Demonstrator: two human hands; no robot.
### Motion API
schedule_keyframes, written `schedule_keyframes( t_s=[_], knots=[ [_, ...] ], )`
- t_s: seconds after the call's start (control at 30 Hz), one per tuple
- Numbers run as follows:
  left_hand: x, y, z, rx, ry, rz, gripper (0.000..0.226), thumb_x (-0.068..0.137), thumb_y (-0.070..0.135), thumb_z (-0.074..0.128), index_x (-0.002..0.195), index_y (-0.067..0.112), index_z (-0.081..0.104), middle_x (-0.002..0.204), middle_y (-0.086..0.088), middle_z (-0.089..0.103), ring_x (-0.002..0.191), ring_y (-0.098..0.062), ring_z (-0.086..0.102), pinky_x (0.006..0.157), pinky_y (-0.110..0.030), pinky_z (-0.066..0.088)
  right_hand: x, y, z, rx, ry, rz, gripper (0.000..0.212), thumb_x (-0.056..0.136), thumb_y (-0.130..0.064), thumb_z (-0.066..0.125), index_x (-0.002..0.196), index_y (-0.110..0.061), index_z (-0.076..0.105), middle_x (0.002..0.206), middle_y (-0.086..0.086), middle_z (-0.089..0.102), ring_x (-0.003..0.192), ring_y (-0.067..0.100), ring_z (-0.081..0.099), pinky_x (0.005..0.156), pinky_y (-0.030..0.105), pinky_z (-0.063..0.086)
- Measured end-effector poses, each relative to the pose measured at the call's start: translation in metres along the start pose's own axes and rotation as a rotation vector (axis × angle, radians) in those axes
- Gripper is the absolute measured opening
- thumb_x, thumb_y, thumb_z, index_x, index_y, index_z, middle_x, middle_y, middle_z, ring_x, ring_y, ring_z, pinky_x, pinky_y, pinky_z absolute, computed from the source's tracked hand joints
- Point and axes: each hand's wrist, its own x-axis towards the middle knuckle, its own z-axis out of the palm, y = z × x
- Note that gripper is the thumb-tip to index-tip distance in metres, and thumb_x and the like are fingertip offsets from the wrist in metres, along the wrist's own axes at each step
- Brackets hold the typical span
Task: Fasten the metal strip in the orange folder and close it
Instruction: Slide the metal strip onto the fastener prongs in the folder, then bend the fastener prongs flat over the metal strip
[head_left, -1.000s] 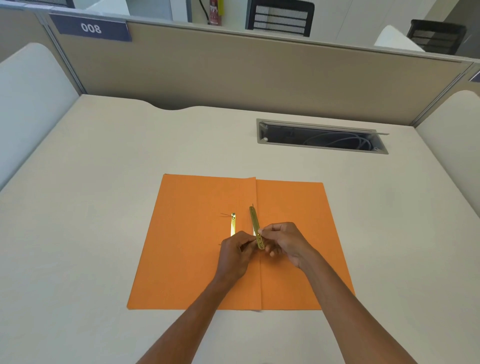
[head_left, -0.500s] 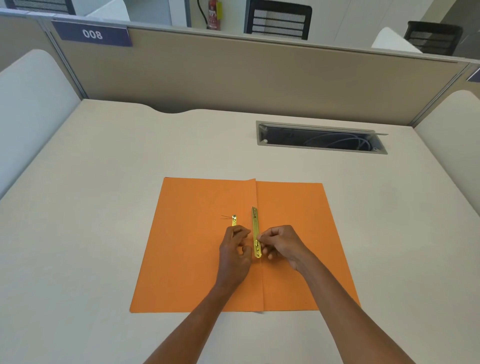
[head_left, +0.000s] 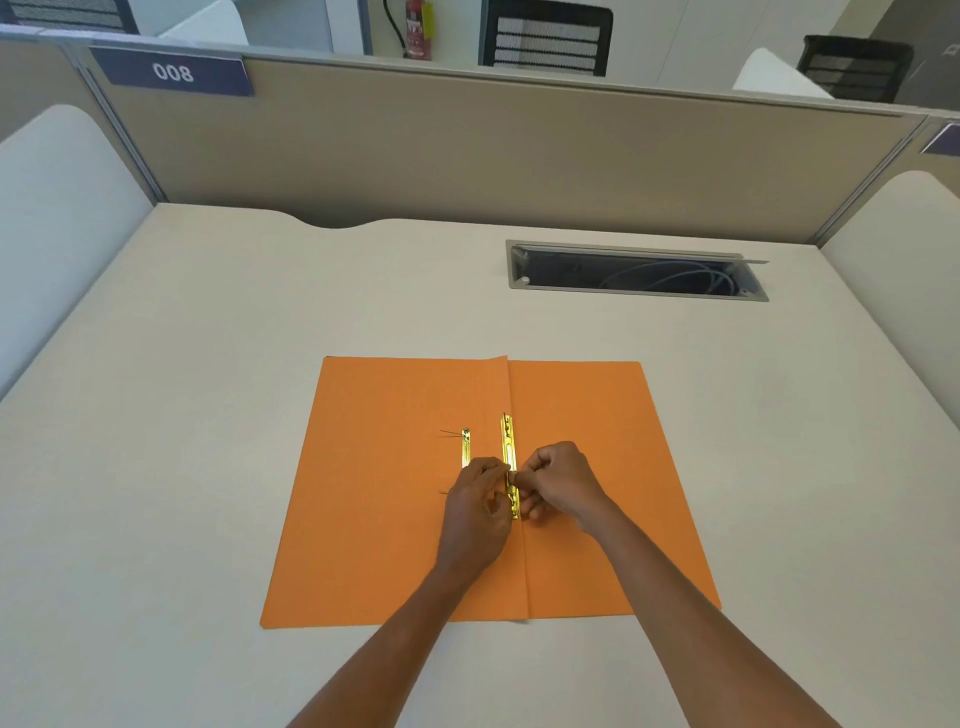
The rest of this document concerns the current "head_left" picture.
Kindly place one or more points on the person's left hand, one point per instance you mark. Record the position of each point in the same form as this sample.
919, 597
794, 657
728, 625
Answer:
476, 525

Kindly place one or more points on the person's right hand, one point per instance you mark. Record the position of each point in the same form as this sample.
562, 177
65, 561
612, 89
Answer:
566, 480

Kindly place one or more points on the long gold fastener bar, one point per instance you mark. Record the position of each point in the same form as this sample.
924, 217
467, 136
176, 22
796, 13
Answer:
509, 442

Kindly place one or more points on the short gold metal clip strip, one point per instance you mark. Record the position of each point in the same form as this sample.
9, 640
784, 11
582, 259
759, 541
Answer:
466, 450

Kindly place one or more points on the orange paper folder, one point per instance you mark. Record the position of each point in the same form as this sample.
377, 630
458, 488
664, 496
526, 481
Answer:
375, 487

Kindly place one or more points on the person's right forearm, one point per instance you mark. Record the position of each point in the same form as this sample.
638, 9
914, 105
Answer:
697, 630

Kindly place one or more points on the person's left forearm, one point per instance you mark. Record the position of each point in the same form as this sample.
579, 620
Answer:
382, 652

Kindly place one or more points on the wide beige partition panel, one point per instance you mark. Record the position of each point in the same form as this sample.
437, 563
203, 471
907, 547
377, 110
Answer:
487, 150

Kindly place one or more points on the white side divider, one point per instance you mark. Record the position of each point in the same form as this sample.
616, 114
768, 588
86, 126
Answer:
907, 285
60, 225

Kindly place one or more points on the beige side partition panel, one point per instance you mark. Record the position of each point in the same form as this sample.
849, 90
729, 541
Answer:
37, 82
877, 210

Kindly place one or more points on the white background divider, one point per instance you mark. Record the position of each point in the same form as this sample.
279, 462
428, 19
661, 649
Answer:
772, 79
206, 26

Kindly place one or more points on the black mesh office chair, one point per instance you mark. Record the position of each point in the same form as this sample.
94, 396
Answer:
67, 15
547, 11
855, 45

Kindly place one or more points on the red fire extinguisher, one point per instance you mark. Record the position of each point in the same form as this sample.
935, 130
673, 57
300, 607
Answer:
418, 30

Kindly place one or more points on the blue number sign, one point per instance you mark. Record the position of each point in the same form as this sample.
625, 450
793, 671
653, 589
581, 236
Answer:
946, 140
172, 73

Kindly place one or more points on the white wall cabinets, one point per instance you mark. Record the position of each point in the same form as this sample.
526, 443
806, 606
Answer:
690, 37

